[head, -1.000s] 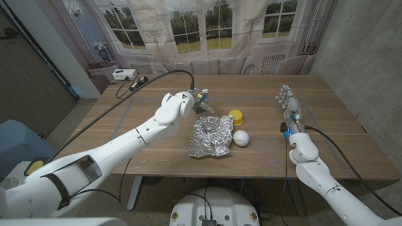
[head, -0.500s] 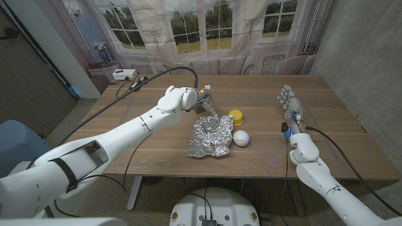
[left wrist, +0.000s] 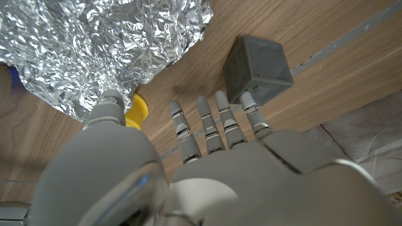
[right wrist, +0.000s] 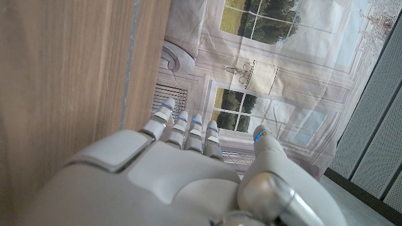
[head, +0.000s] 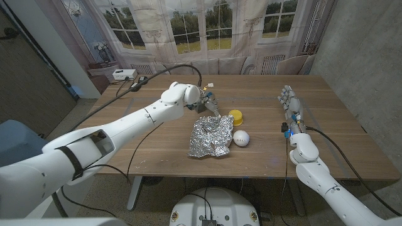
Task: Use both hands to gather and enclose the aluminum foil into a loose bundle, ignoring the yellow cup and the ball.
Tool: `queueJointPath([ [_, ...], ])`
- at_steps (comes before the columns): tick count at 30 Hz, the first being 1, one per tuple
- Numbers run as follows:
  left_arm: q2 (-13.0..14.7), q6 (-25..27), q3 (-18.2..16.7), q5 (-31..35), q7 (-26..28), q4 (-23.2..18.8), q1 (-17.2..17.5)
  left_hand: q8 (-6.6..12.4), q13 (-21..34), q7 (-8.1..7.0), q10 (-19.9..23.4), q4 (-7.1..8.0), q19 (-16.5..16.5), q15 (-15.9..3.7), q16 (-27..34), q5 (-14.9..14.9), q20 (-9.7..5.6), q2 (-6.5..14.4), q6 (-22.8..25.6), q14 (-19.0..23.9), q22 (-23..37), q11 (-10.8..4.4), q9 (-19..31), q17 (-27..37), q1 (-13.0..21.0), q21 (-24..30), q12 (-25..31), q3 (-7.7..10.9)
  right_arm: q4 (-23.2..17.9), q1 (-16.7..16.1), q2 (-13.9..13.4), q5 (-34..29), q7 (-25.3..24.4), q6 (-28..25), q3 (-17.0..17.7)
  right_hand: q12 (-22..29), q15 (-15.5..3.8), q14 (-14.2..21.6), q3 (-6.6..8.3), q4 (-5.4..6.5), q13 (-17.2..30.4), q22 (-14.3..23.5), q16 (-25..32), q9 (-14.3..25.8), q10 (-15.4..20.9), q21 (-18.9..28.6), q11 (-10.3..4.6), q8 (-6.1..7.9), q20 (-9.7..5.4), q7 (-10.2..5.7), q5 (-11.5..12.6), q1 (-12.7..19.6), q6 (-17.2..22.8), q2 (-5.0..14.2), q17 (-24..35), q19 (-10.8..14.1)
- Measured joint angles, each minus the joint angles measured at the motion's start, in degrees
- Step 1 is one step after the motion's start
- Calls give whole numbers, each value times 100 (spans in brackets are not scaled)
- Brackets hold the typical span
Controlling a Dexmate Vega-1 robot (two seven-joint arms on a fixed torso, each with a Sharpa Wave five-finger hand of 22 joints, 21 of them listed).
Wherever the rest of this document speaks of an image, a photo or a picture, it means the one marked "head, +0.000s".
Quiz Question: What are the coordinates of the thin black adapter cord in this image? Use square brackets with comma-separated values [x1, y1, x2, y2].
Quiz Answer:
[115, 77, 134, 100]

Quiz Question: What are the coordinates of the white power strip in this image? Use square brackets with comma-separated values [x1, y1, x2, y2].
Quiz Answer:
[112, 68, 138, 81]

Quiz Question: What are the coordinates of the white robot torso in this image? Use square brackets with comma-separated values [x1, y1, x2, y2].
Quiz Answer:
[168, 187, 261, 226]

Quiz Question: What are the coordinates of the blue chair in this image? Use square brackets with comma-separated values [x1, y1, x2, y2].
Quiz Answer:
[0, 119, 48, 167]

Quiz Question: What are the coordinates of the aluminum foil sheet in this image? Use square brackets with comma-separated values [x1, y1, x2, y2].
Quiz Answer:
[187, 114, 235, 158]

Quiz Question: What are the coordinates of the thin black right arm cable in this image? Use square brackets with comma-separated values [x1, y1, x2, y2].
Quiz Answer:
[282, 137, 290, 226]

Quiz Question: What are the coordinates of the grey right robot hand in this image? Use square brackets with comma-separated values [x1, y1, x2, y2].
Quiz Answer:
[277, 85, 305, 125]

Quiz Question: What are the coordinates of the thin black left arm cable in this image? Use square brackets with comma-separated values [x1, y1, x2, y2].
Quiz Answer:
[59, 122, 165, 226]

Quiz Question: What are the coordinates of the yellow plastic cup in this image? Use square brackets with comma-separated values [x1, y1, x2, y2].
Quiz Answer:
[228, 109, 244, 127]

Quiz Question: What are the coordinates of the printed window scene backdrop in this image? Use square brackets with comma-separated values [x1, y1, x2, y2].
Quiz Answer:
[34, 0, 339, 95]

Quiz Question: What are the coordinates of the white ball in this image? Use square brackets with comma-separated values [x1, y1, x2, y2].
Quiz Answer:
[232, 129, 251, 148]

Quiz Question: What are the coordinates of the grey metal table leg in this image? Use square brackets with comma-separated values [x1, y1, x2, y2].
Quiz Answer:
[126, 175, 144, 212]
[287, 179, 307, 217]

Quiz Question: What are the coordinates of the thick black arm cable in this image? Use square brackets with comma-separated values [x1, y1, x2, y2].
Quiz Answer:
[306, 125, 402, 217]
[65, 63, 203, 134]

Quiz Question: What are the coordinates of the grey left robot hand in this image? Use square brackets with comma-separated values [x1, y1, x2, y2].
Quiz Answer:
[188, 90, 221, 119]

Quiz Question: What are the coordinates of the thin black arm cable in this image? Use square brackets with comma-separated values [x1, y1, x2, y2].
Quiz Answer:
[282, 137, 290, 226]
[59, 122, 165, 226]

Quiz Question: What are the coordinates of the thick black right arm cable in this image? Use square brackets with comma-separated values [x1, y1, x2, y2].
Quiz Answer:
[306, 125, 402, 217]

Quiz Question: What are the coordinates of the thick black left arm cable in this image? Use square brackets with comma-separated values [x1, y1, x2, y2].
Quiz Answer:
[65, 63, 203, 134]

